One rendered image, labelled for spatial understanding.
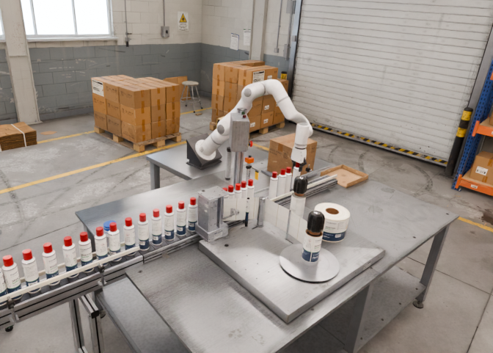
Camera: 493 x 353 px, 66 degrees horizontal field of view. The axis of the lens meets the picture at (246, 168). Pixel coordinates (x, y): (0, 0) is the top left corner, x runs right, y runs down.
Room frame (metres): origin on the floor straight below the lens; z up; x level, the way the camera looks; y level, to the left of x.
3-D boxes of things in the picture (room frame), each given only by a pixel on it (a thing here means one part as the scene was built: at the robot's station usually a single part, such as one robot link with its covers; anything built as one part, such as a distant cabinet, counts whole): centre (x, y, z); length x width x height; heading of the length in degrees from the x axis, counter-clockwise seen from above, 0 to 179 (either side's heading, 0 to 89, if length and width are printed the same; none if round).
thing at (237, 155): (2.23, 0.05, 1.16); 0.04 x 0.04 x 0.67; 43
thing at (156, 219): (1.67, 0.45, 0.98); 0.05 x 0.05 x 0.20
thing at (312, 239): (1.60, -0.36, 1.04); 0.09 x 0.09 x 0.29
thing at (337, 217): (1.90, -0.51, 0.95); 0.20 x 0.20 x 0.14
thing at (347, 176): (2.83, -0.81, 0.85); 0.30 x 0.26 x 0.04; 133
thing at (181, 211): (1.77, 0.34, 0.98); 0.05 x 0.05 x 0.20
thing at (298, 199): (2.00, -0.32, 1.03); 0.09 x 0.09 x 0.30
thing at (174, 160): (3.05, 0.24, 0.81); 0.90 x 0.90 x 0.04; 50
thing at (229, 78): (6.60, 0.03, 0.57); 1.20 x 0.85 x 1.14; 143
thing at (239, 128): (2.14, 0.06, 1.38); 0.17 x 0.10 x 0.19; 8
